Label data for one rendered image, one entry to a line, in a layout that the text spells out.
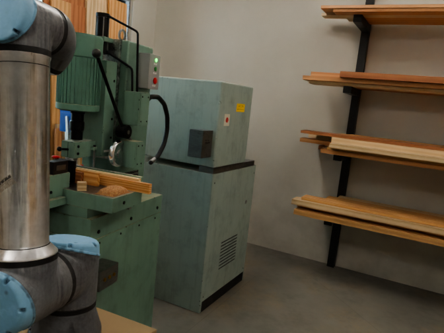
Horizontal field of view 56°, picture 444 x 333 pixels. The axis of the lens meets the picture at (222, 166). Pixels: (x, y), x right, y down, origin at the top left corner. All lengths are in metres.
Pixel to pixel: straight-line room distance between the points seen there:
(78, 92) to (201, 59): 2.51
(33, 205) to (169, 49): 3.53
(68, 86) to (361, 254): 2.77
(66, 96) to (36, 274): 0.95
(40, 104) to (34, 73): 0.07
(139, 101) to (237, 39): 2.25
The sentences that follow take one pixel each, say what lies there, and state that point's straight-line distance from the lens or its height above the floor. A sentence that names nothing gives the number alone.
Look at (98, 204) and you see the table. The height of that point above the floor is 0.87.
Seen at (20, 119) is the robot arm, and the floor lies 1.21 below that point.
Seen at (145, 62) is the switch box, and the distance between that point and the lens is 2.03.
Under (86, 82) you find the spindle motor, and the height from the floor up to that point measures 1.32.
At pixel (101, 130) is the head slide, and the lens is 1.92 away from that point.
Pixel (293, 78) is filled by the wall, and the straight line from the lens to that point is 3.78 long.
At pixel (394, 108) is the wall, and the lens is 3.60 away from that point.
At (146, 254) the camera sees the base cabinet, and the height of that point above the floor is 0.52.
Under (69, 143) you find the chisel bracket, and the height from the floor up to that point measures 1.06.
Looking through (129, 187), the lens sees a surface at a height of 0.91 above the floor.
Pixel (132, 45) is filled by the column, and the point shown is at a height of 1.50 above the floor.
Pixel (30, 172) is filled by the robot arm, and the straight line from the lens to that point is 1.00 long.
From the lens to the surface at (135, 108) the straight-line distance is 1.92.
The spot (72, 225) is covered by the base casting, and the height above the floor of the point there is 0.76.
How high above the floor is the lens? 1.29
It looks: 9 degrees down
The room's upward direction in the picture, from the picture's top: 6 degrees clockwise
